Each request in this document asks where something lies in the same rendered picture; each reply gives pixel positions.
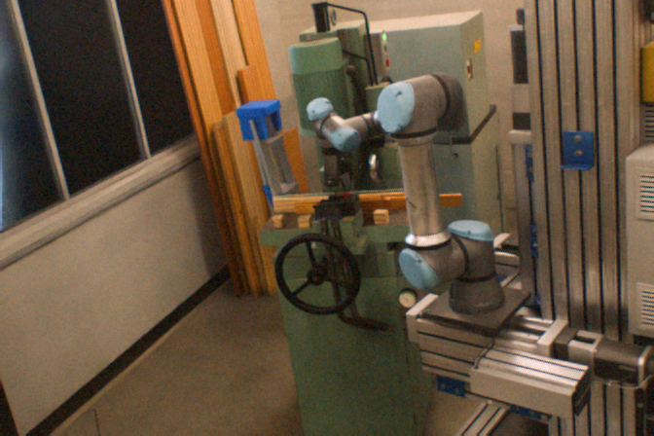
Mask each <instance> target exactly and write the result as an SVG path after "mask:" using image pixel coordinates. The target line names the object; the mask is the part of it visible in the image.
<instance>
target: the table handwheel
mask: <svg viewBox="0 0 654 436"><path fill-rule="evenodd" d="M311 242H319V243H323V244H327V245H330V246H332V247H333V248H335V249H336V250H339V251H340V252H341V254H343V255H344V257H345V259H346V260H347V262H348V264H349V267H350V268H351V270H352V275H353V282H352V284H348V283H345V282H342V281H339V280H337V279H334V277H332V276H329V275H328V271H327V270H328V262H327V258H325V256H322V257H321V259H320V261H319V262H318V264H317V263H316V259H315V256H314V252H312V248H311V244H310V243H311ZM302 243H305V244H306V246H307V249H308V252H309V259H310V263H311V268H310V269H309V271H308V273H307V281H306V282H305V283H303V284H302V285H300V286H299V287H298V288H296V289H295V291H294V292H293V293H292V292H291V291H290V288H288V287H287V285H286V283H285V280H284V276H283V262H284V259H285V257H286V255H287V254H288V251H290V250H291V249H293V248H294V247H295V246H297V245H299V244H302ZM274 279H275V282H277V285H278V287H279V289H280V292H281V293H282V295H283V296H284V297H285V298H286V300H287V301H289V302H291V304H292V305H293V306H294V307H296V308H297V309H301V310H303V311H305V312H308V313H312V314H321V316H324V314H333V313H336V312H340V311H342V310H344V309H346V308H347V307H349V306H351V305H352V304H353V301H354V300H355V299H356V297H357V295H358V293H359V289H360V285H361V272H360V269H359V265H358V262H357V260H356V258H355V257H354V255H353V254H352V251H351V250H349V249H348V248H347V247H346V246H345V245H344V244H342V243H341V241H340V240H338V239H335V238H334V237H331V236H327V235H323V234H303V235H298V236H294V237H292V238H291V239H288V240H287V242H286V243H285V244H284V245H283V246H282V247H281V249H280V250H279V252H278V255H277V257H275V260H274ZM324 280H325V281H328V282H331V283H334V284H337V285H341V286H342V287H345V288H348V289H351V291H349V293H348V294H347V296H346V297H345V298H344V299H343V300H342V301H340V303H339V304H336V305H333V306H331V307H316V306H311V305H308V304H306V302H304V301H302V300H300V299H298V298H297V297H296V295H298V294H299V293H300V292H302V291H303V289H305V288H306V287H307V286H308V285H310V284H311V285H315V286H318V285H321V284H322V283H323V282H324Z"/></svg>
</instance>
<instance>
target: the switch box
mask: <svg viewBox="0 0 654 436"><path fill-rule="evenodd" d="M369 31H370V38H371V44H372V50H373V56H374V62H375V63H376V68H377V75H378V77H379V76H384V75H385V74H386V73H388V72H389V70H390V68H389V66H386V64H385V61H386V60H387V59H388V51H384V48H383V46H386V41H385V39H383V38H382V35H384V36H385V32H384V29H374V30H369ZM364 36H365V44H366V53H367V59H368V60H369V63H370V70H371V75H372V77H374V73H373V66H372V60H371V55H370V49H369V42H368V36H367V32H366V34H365V35H364ZM383 41H384V42H383ZM384 53H385V54H384ZM386 67H388V71H386Z"/></svg>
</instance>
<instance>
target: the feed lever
mask: <svg viewBox="0 0 654 436"><path fill-rule="evenodd" d="M345 73H346V75H347V76H348V77H351V78H352V81H353V84H354V86H355V89H356V91H357V95H358V97H359V100H360V103H361V105H362V109H364V111H365V114H368V113H369V111H368V108H367V105H366V102H365V99H364V97H362V94H361V90H360V88H359V86H358V84H357V80H356V77H355V74H356V68H355V67H354V66H353V65H350V66H348V67H347V68H346V69H345ZM369 145H370V147H383V146H384V135H382V136H378V137H374V138H370V139H369Z"/></svg>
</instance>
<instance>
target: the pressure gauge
mask: <svg viewBox="0 0 654 436"><path fill-rule="evenodd" d="M404 297H405V298H406V299H405V298H404ZM407 299H408V300H407ZM417 300H418V293H417V292H416V291H415V289H414V288H410V287H406V288H404V289H402V291H401V293H399V295H398V302H399V305H401V306H402V307H404V308H408V309H412V308H413V307H414V306H415V305H416V304H417Z"/></svg>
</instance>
